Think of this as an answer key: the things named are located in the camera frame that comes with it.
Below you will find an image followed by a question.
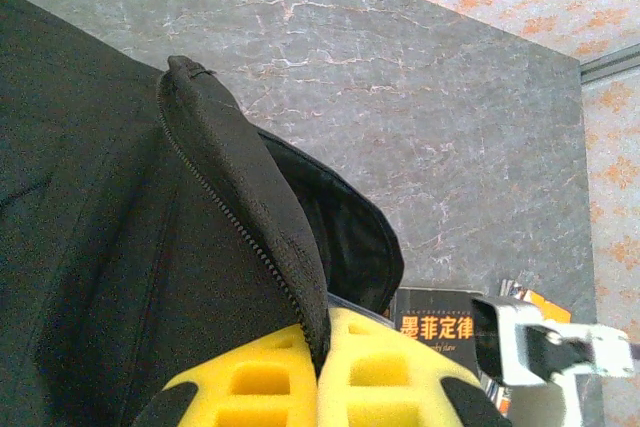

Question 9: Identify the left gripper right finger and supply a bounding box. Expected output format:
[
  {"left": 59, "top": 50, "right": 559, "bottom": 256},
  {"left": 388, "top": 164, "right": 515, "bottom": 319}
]
[{"left": 318, "top": 307, "right": 512, "bottom": 427}]

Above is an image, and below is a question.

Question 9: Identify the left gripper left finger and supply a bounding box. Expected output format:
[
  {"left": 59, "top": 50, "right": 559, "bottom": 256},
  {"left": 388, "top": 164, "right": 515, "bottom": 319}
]
[{"left": 133, "top": 322, "right": 321, "bottom": 427}]

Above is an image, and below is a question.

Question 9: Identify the black book with antler cover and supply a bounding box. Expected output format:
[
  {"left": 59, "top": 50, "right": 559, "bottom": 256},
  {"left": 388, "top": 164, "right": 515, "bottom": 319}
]
[{"left": 388, "top": 286, "right": 501, "bottom": 398}]

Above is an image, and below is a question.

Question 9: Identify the black backpack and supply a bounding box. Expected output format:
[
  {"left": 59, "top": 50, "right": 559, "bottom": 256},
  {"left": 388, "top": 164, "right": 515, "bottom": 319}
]
[{"left": 0, "top": 0, "right": 406, "bottom": 427}]

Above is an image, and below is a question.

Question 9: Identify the orange book with colourful cover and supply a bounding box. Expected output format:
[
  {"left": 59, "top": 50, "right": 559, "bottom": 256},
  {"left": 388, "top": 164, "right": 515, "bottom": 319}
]
[{"left": 497, "top": 277, "right": 574, "bottom": 326}]

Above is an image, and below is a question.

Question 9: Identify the aluminium right corner post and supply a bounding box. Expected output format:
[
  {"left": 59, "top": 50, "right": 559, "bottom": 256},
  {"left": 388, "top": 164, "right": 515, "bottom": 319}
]
[{"left": 579, "top": 41, "right": 640, "bottom": 84}]

